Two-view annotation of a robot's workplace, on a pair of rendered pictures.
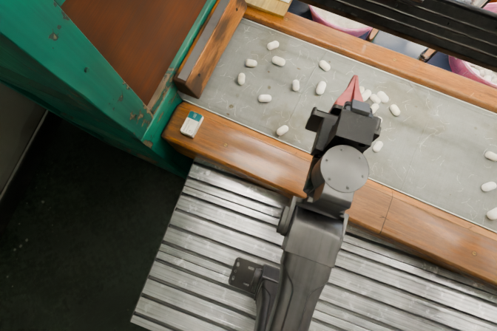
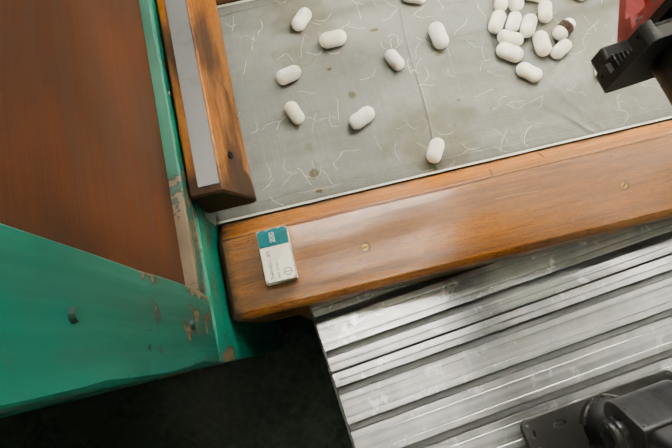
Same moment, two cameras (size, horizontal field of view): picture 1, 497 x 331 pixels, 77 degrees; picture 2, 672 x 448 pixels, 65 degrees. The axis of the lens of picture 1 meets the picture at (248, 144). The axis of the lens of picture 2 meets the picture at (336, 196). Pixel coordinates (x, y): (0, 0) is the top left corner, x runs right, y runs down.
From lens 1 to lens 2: 0.27 m
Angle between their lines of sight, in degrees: 10
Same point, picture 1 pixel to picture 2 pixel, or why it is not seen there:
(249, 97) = (332, 134)
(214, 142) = (343, 258)
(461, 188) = not seen: outside the picture
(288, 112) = (417, 114)
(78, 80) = (76, 359)
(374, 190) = (659, 139)
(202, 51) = (205, 106)
